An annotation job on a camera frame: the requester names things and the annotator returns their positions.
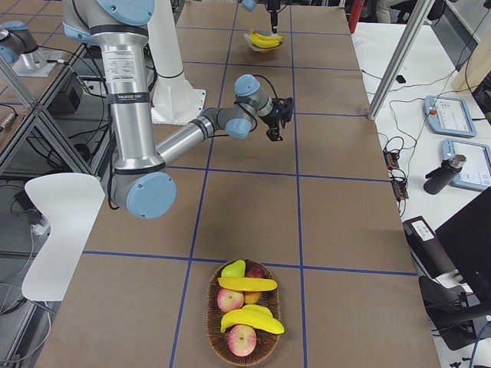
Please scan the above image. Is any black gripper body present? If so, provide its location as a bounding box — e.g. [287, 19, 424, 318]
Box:
[266, 0, 281, 24]
[264, 97, 294, 130]

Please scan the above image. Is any yellow banana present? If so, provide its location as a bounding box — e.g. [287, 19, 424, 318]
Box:
[250, 30, 283, 44]
[249, 30, 282, 50]
[218, 278, 278, 291]
[220, 304, 285, 334]

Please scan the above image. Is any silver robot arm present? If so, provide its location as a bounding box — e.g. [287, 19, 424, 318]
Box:
[241, 0, 281, 35]
[63, 1, 294, 219]

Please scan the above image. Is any grey square plate orange rim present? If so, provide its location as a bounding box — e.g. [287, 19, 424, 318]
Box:
[243, 30, 283, 53]

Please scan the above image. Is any brown wicker basket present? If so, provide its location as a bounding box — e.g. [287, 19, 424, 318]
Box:
[206, 259, 285, 367]

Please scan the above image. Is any red cylinder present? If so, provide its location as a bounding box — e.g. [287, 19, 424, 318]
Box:
[348, 0, 364, 34]

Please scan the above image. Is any orange circuit board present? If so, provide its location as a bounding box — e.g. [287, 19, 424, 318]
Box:
[383, 149, 409, 202]

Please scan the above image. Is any red apple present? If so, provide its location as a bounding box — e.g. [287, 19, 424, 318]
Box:
[245, 266, 265, 278]

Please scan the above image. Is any green pear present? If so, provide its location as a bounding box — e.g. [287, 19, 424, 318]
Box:
[221, 259, 246, 278]

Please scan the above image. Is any blue teach pendant far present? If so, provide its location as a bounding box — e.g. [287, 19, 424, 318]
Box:
[423, 95, 477, 138]

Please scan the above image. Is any blue teach pendant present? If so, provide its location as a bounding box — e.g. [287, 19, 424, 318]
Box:
[441, 138, 490, 192]
[423, 95, 477, 138]

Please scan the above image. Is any orange red mango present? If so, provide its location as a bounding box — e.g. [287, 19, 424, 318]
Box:
[243, 291, 263, 304]

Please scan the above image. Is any pink peach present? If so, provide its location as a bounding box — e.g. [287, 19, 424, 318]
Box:
[227, 324, 257, 357]
[217, 288, 244, 313]

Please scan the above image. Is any black computer box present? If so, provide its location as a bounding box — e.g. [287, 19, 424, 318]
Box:
[403, 216, 456, 278]

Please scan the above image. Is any blue teach pendant near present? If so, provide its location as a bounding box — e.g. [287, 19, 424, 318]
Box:
[441, 138, 490, 192]

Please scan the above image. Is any white curved panel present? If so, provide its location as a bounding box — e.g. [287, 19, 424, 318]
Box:
[21, 172, 105, 302]

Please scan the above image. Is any black monitor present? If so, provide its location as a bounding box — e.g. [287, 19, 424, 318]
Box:
[436, 189, 490, 301]

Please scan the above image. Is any white camera mast pedestal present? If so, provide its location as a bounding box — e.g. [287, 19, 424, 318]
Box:
[147, 0, 206, 125]

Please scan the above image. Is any aluminium frame post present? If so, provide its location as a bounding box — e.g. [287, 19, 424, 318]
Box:
[367, 0, 434, 120]

